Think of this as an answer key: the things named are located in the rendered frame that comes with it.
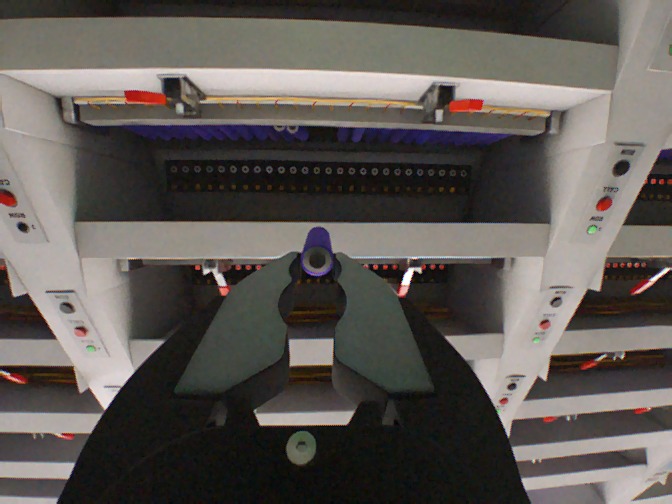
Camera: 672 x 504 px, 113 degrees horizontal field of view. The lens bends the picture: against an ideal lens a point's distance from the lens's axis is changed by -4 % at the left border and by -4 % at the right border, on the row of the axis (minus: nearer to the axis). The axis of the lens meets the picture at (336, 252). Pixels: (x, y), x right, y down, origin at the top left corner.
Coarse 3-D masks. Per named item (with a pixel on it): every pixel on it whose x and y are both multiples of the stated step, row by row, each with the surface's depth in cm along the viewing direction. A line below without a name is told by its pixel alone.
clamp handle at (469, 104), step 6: (450, 102) 22; (456, 102) 21; (462, 102) 20; (468, 102) 19; (474, 102) 19; (480, 102) 19; (438, 108) 24; (444, 108) 23; (450, 108) 22; (456, 108) 21; (462, 108) 20; (468, 108) 19; (474, 108) 19; (480, 108) 19; (438, 114) 25; (438, 120) 25
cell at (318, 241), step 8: (312, 232) 17; (320, 232) 16; (328, 232) 19; (312, 240) 14; (320, 240) 14; (328, 240) 15; (304, 248) 13; (312, 248) 13; (320, 248) 13; (328, 248) 13; (304, 256) 13; (312, 256) 13; (320, 256) 13; (328, 256) 13; (304, 264) 13; (312, 264) 13; (320, 264) 13; (328, 264) 13; (312, 272) 13; (320, 272) 13
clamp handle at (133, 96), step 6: (126, 90) 17; (132, 90) 17; (138, 90) 17; (126, 96) 17; (132, 96) 17; (138, 96) 17; (144, 96) 18; (150, 96) 19; (156, 96) 19; (162, 96) 20; (132, 102) 18; (138, 102) 18; (144, 102) 18; (150, 102) 19; (156, 102) 19; (162, 102) 20; (168, 102) 22; (174, 102) 22; (180, 102) 23; (180, 108) 23; (180, 114) 24
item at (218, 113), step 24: (96, 120) 26; (120, 120) 27; (144, 120) 27; (168, 120) 27; (192, 120) 27; (216, 120) 27; (240, 120) 27; (264, 120) 28; (288, 120) 28; (312, 120) 28; (336, 120) 28; (360, 120) 28; (384, 120) 28; (408, 120) 28; (456, 120) 29; (480, 120) 29; (504, 120) 29; (528, 120) 29
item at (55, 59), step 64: (0, 64) 20; (64, 64) 20; (128, 64) 21; (192, 64) 21; (256, 64) 21; (320, 64) 22; (384, 64) 22; (448, 64) 22; (512, 64) 23; (576, 64) 23; (64, 128) 26; (576, 128) 27
